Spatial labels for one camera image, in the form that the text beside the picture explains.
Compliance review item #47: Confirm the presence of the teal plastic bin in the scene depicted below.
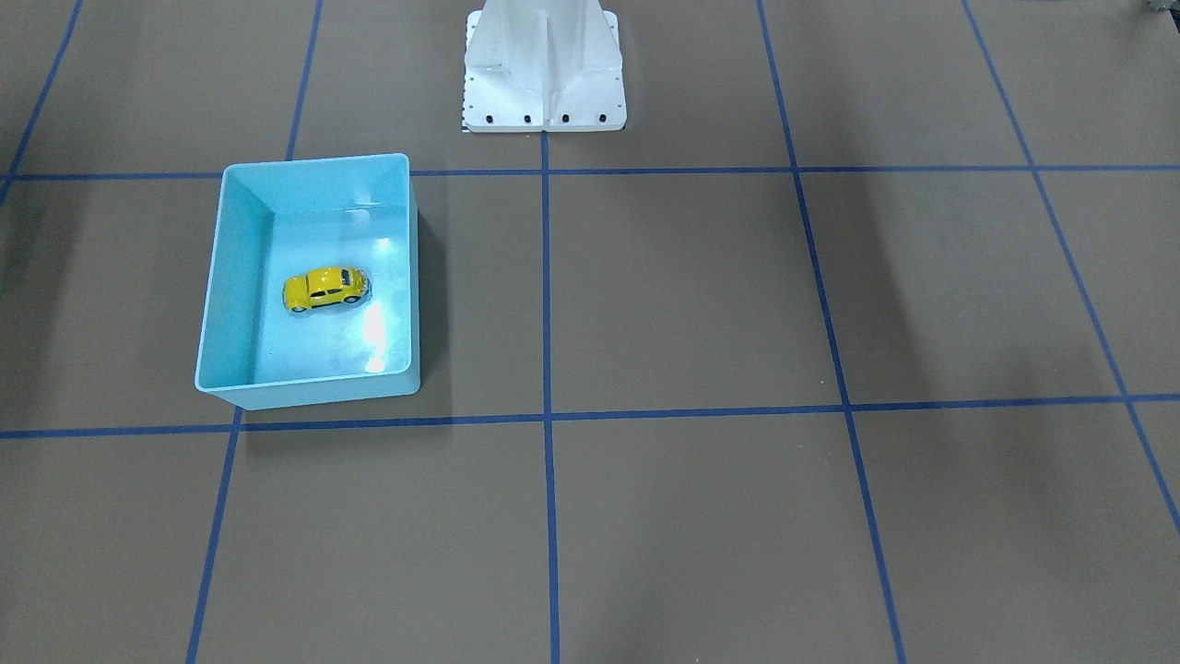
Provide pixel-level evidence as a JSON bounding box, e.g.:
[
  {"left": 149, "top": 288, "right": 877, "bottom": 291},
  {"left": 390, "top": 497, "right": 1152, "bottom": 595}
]
[{"left": 194, "top": 155, "right": 422, "bottom": 410}]

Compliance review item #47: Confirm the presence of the yellow beetle toy car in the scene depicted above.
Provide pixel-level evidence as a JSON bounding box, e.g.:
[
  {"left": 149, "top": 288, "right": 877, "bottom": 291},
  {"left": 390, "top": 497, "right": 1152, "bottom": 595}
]
[{"left": 281, "top": 267, "right": 371, "bottom": 314}]

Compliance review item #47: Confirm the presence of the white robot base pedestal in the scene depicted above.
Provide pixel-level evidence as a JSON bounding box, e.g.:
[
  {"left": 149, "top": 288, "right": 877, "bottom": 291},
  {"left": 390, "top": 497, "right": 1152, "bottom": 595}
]
[{"left": 461, "top": 1, "right": 628, "bottom": 134}]

